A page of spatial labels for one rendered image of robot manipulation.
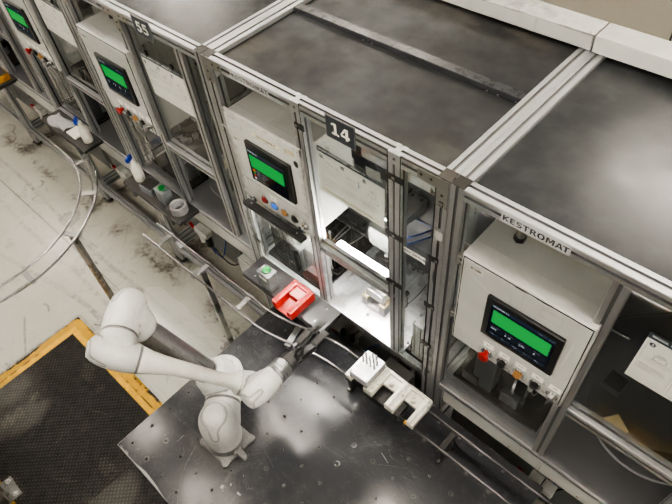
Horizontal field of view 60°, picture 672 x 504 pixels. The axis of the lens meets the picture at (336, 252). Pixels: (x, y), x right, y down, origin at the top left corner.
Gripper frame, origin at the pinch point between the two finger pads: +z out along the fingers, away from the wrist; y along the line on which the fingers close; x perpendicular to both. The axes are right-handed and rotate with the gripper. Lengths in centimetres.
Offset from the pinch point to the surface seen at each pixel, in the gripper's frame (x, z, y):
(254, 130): 44, 20, 68
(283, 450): -7, -37, -45
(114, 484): 75, -100, -111
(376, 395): -26.2, 2.9, -29.0
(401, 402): -37.1, 6.2, -26.1
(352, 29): 33, 65, 91
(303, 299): 25.3, 12.9, -15.3
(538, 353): -79, 18, 46
